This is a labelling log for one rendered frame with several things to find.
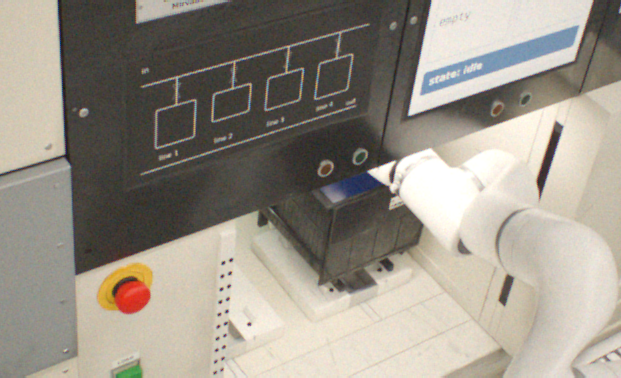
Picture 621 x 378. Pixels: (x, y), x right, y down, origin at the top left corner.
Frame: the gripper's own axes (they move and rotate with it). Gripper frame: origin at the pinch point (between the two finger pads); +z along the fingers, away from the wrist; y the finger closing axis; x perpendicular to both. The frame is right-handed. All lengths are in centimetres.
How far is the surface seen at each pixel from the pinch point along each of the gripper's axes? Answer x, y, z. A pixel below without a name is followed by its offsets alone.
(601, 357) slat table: -46, 42, -31
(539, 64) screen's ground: 26.0, 5.5, -28.8
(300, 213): -15.3, -10.4, -3.2
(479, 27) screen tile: 34.8, -7.2, -29.6
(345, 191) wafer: -17.2, 0.7, 0.4
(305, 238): -19.0, -10.2, -5.3
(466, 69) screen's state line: 29.0, -7.7, -29.6
